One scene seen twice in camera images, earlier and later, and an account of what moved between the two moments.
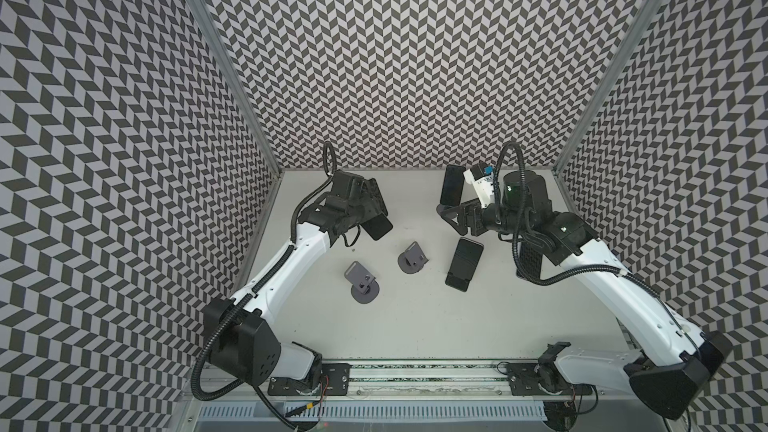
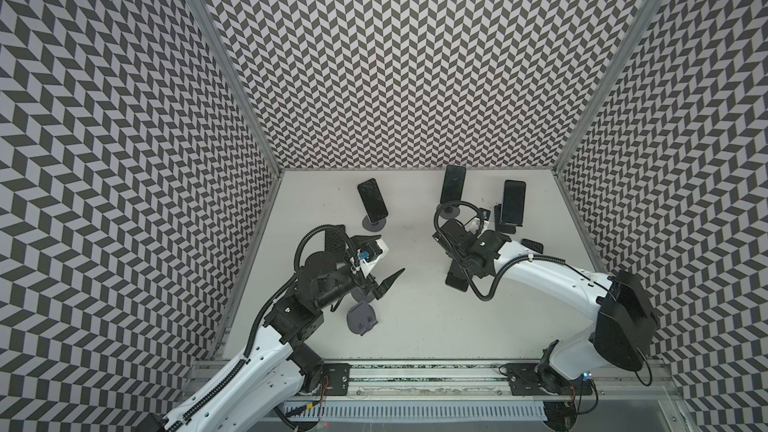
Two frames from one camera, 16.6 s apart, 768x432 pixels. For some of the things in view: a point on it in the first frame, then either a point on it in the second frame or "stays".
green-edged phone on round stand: (452, 186) stays
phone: (377, 227) → (335, 242)
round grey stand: (412, 259) → (361, 317)
